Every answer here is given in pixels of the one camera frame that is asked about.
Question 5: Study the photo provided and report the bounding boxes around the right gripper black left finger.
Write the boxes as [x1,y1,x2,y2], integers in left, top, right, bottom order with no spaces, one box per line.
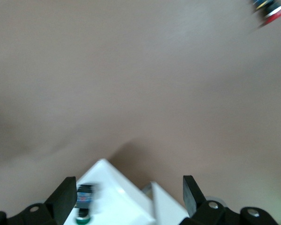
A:
[0,177,78,225]

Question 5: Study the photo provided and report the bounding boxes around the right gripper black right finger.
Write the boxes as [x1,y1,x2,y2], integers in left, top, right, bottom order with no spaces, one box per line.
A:
[179,175,279,225]

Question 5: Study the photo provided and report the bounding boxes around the green push button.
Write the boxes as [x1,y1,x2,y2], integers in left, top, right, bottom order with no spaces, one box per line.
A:
[74,183,101,225]

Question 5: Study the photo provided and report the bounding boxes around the white plastic drawer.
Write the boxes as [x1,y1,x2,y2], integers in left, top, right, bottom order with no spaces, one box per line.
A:
[63,158,156,225]

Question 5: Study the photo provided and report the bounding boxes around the red push button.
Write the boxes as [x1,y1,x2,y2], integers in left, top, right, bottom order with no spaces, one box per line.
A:
[250,0,281,30]

